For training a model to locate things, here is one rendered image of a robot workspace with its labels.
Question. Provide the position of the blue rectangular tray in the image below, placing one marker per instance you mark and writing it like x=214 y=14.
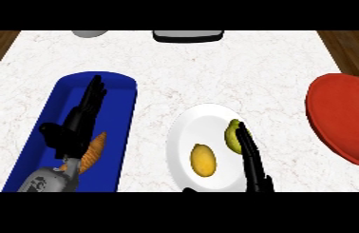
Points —
x=112 y=122

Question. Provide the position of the red bowl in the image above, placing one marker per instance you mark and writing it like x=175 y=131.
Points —
x=338 y=113

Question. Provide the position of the grey and black appliance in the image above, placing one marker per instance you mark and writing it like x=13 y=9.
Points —
x=187 y=36

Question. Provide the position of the white plate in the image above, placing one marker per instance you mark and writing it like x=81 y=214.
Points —
x=201 y=132

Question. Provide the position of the grey round object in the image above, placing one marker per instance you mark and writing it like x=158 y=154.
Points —
x=88 y=33

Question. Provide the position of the green-yellow fruit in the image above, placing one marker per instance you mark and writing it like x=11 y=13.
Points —
x=230 y=137

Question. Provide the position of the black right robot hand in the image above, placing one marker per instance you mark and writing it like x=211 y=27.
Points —
x=252 y=160

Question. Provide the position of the orange carrot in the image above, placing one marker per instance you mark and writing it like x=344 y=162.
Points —
x=93 y=151

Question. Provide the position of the yellow lemon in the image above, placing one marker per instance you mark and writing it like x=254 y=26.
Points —
x=202 y=160

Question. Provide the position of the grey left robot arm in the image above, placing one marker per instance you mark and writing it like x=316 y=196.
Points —
x=50 y=179

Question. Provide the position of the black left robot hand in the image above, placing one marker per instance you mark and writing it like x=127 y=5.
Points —
x=78 y=122

